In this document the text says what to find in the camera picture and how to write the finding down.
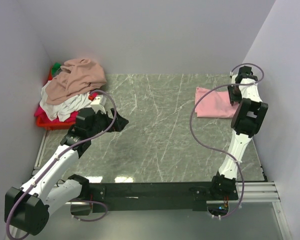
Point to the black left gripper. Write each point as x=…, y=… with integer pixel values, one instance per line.
x=118, y=124

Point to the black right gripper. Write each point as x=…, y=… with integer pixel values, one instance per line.
x=231, y=97

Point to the pink t shirt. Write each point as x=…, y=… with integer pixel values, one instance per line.
x=216, y=105

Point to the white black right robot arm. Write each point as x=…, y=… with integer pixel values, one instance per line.
x=246, y=122

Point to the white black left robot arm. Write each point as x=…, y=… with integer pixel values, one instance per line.
x=30, y=206

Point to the white t shirt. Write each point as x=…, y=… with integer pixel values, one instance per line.
x=73, y=104

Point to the beige t shirt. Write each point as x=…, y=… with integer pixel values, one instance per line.
x=78, y=76

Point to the red plastic basket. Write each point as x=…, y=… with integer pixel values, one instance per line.
x=51, y=127

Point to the magenta t shirt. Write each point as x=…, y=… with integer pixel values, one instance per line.
x=40, y=113

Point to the green garment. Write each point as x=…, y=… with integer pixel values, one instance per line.
x=56, y=68

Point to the black base beam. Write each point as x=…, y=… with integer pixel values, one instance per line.
x=129, y=196

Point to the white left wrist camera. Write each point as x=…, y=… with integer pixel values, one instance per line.
x=98, y=102

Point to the aluminium frame rail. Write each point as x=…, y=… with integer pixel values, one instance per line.
x=248, y=192

